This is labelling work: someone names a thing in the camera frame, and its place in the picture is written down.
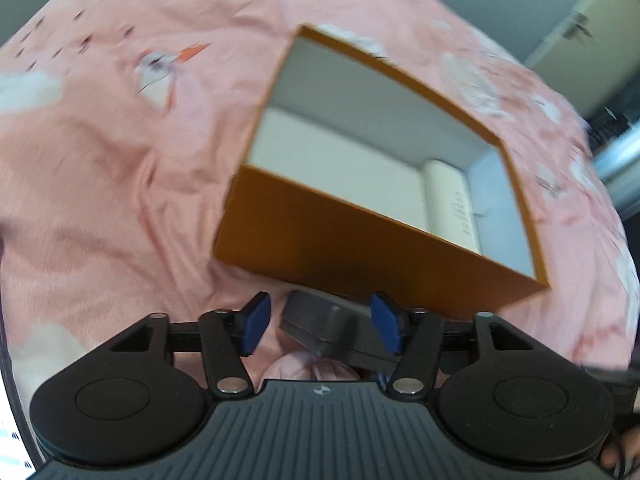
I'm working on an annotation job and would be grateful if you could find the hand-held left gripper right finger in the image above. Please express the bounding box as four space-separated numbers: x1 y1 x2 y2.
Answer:
370 291 546 401

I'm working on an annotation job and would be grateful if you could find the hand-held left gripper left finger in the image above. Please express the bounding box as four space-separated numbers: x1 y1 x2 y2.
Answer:
107 292 273 401

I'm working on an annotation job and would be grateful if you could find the cream tube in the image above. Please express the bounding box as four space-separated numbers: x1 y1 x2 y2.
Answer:
422 159 484 256

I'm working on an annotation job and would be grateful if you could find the pink printed blanket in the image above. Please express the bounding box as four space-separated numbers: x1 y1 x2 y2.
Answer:
0 0 632 411

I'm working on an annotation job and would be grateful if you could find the orange cardboard box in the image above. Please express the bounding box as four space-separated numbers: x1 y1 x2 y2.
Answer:
214 24 550 322

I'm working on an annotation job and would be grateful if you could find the person's right hand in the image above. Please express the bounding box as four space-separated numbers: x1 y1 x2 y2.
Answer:
599 432 640 480

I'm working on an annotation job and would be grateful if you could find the grey case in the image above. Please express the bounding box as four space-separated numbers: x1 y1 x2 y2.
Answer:
277 290 401 368

